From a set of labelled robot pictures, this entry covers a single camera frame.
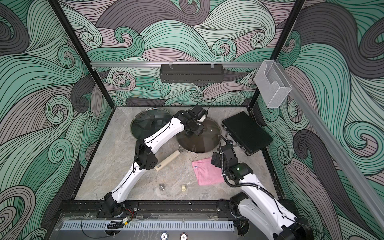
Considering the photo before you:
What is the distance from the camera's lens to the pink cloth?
2.72ft

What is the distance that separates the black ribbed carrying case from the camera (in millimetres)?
924

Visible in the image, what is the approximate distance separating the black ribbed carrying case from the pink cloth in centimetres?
23
